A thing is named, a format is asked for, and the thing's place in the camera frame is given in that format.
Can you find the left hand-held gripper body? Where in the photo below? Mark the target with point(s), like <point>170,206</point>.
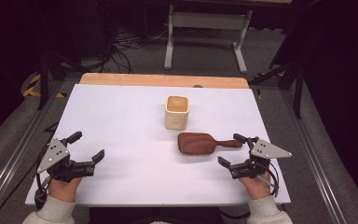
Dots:
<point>55,154</point>

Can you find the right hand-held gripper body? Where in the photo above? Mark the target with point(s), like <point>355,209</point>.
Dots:
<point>268,150</point>

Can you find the person's left hand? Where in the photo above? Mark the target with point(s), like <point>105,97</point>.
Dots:
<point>62,189</point>

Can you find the person's right hand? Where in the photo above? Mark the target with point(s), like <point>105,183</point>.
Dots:
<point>256,187</point>

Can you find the brown wooden hairbrush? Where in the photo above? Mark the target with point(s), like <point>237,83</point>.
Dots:
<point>199,143</point>

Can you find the white table board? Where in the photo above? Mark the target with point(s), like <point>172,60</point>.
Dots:
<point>136,149</point>

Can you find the yellow black hazard tape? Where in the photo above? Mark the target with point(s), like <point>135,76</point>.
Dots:
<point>258,84</point>
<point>32,87</point>

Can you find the black tripod stand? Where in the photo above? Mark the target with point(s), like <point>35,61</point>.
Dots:
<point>297,90</point>
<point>45,77</point>

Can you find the cream square cup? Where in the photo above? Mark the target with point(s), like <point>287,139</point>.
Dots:
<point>177,112</point>

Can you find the person's dark torso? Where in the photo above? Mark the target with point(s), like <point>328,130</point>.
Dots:
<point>155,215</point>

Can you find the wooden table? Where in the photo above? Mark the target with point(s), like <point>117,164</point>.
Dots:
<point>164,80</point>

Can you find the dark curtain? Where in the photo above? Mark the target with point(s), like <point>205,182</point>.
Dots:
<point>341,77</point>

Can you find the aluminium rail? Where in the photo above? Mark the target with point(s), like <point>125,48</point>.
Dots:
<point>313,161</point>
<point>15,152</point>

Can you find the grey metal stand frame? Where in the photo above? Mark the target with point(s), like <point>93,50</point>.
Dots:
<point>208,21</point>

